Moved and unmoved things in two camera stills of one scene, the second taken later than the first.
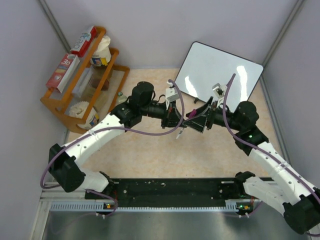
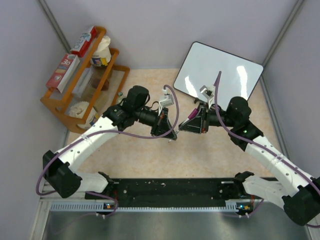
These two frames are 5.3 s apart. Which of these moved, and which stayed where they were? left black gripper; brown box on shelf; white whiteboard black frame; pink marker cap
Moved: left black gripper
Stayed: pink marker cap; brown box on shelf; white whiteboard black frame
